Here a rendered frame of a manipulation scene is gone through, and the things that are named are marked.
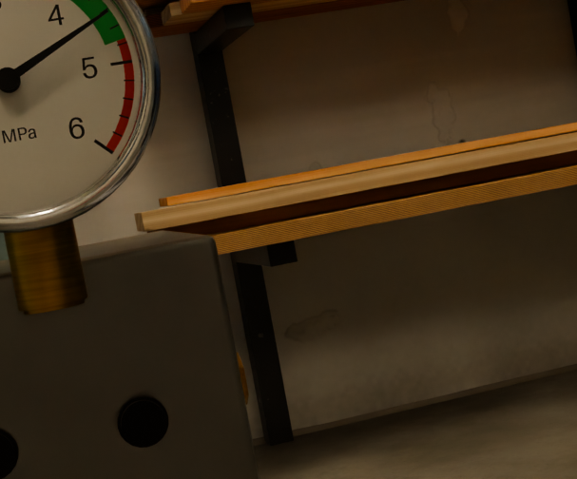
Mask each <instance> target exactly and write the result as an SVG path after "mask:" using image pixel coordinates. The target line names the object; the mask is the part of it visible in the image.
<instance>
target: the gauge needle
mask: <svg viewBox="0 0 577 479"><path fill-rule="evenodd" d="M106 13H108V10H105V11H104V12H102V13H101V14H99V15H98V16H96V17H94V18H93V19H91V20H90V21H88V22H87V23H85V24H84V25H82V26H80V27H79V28H77V29H76V30H74V31H73V32H72V33H70V34H68V35H67V36H65V37H64V38H62V39H61V40H59V41H58V42H56V43H54V44H53V45H51V46H50V47H48V48H46V49H45V50H43V51H41V52H40V53H38V54H37V55H35V56H34V57H32V58H30V59H29V60H27V61H26V62H25V63H24V64H22V65H21V66H19V67H17V68H11V67H4V68H1V69H0V90H2V91H3V92H6V93H12V92H14V91H16V90H17V89H18V88H19V86H20V84H21V78H20V76H22V75H23V74H25V73H26V72H27V71H29V70H30V69H31V68H33V67H34V66H36V65H37V64H39V63H40V62H41V61H43V60H44V59H45V58H47V57H48V56H49V55H50V54H51V53H53V52H54V51H55V50H57V49H58V48H60V47H61V46H62V45H64V44H65V43H67V42H68V41H69V40H71V39H72V38H73V37H75V36H76V35H77V34H79V33H80V32H82V31H83V30H84V29H86V28H87V27H89V26H90V25H91V24H93V23H94V22H96V21H97V20H98V19H100V18H101V17H102V16H104V15H105V14H106Z"/></svg>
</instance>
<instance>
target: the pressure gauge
mask: <svg viewBox="0 0 577 479"><path fill-rule="evenodd" d="M105 10H108V13H106V14H105V15H104V16H102V17H101V18H100V19H98V20H97V21H96V22H94V23H93V24H91V25H90V26H89V27H87V28H86V29H84V30H83V31H82V32H80V33H79V34H77V35H76V36H75V37H73V38H72V39H71V40H69V41H68V42H67V43H65V44H64V45H62V46H61V47H60V48H58V49H57V50H55V51H54V52H53V53H51V54H50V55H49V56H48V57H47V58H45V59H44V60H43V61H41V62H40V63H39V64H37V65H36V66H34V67H33V68H31V69H30V70H29V71H27V72H26V73H25V74H23V75H22V76H20V78H21V84H20V86H19V88H18V89H17V90H16V91H14V92H12V93H6V92H3V91H2V90H0V233H4V237H5V242H6V246H7V251H8V257H9V262H10V270H11V275H12V280H13V285H14V290H15V295H16V300H17V305H18V310H19V311H24V315H31V314H39V313H44V312H49V311H55V310H60V309H64V308H68V307H72V306H76V305H79V304H82V303H84V302H85V301H84V299H85V298H87V297H88V296H87V288H86V283H85V277H84V272H83V267H82V262H81V258H80V252H79V247H78V242H77V238H76V233H75V227H74V222H73V219H75V218H77V217H79V216H81V215H83V214H85V213H86V212H87V211H89V210H90V209H92V208H94V207H95V206H97V205H98V204H100V203H101V202H102V201H104V200H105V199H106V198H108V197H109V196H110V195H111V194H112V193H114V191H115V190H116V189H117V188H118V187H119V186H120V185H121V184H122V183H123V182H124V181H125V180H126V179H127V177H128V176H129V175H130V174H131V172H132V171H133V170H134V168H135V167H136V165H137V164H138V162H139V160H140V159H141V157H142V156H143V154H144V152H145V150H146V148H147V145H148V143H149V141H150V139H151V136H152V133H153V130H154V127H155V124H156V122H157V117H158V112H159V107H160V100H161V69H160V61H159V55H158V51H157V47H156V43H155V40H154V37H153V34H152V31H151V29H150V26H149V24H148V22H147V20H146V18H145V16H144V13H143V11H142V9H141V7H140V6H139V4H138V3H137V1H136V0H0V69H1V68H4V67H11V68H17V67H19V66H21V65H22V64H24V63H25V62H26V61H27V60H29V59H30V58H32V57H34V56H35V55H37V54H38V53H40V52H41V51H43V50H45V49H46V48H48V47H50V46H51V45H53V44H54V43H56V42H58V41H59V40H61V39H62V38H64V37H65V36H67V35H68V34H70V33H72V32H73V31H74V30H76V29H77V28H79V27H80V26H82V25H84V24H85V23H87V22H88V21H90V20H91V19H93V18H94V17H96V16H98V15H99V14H101V13H102V12H104V11H105Z"/></svg>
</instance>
